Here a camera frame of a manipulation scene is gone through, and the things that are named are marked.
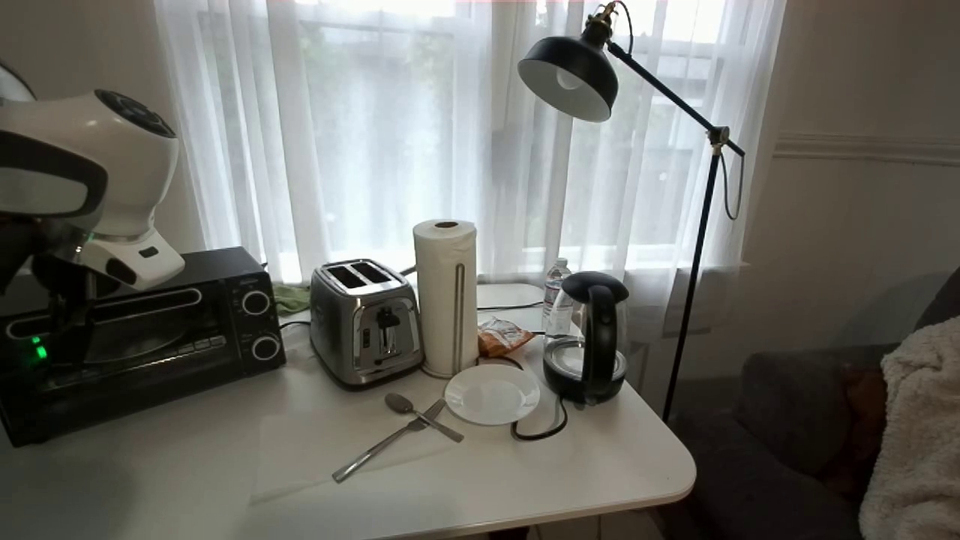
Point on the white sheer curtain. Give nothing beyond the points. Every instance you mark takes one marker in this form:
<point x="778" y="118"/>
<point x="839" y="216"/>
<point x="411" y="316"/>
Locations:
<point x="332" y="126"/>

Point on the white round plate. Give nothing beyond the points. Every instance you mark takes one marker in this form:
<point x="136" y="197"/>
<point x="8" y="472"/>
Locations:
<point x="492" y="394"/>

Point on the silver spoon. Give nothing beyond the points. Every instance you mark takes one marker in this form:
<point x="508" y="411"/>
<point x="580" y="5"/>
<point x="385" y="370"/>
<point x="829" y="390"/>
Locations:
<point x="405" y="406"/>

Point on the white paper towel roll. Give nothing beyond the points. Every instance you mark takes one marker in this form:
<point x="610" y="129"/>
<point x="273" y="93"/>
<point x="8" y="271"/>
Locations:
<point x="444" y="255"/>

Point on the silver two-slot toaster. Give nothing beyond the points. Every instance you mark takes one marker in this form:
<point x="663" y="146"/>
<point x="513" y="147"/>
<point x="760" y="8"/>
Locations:
<point x="364" y="321"/>

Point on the cream fluffy blanket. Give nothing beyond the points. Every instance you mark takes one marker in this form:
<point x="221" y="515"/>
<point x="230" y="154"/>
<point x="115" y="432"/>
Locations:
<point x="915" y="479"/>

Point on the black glass electric kettle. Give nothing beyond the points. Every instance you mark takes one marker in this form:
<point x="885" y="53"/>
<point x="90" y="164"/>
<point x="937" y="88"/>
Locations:
<point x="583" y="360"/>

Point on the black toaster oven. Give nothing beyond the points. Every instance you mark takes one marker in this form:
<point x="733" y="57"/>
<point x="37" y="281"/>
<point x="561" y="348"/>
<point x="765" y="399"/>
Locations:
<point x="210" y="324"/>

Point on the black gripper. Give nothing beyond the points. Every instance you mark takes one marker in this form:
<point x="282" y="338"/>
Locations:
<point x="43" y="302"/>

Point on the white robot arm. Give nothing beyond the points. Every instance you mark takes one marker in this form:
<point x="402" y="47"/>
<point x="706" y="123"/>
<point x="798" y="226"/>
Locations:
<point x="80" y="191"/>

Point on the grey sofa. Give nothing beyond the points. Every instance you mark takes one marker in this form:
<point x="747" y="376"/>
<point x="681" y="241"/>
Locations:
<point x="793" y="456"/>

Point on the orange snack packet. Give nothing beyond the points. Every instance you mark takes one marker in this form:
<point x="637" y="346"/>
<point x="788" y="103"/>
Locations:
<point x="498" y="338"/>

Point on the black floor lamp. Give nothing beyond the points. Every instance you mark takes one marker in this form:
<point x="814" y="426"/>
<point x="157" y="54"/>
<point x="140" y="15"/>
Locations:
<point x="637" y="133"/>

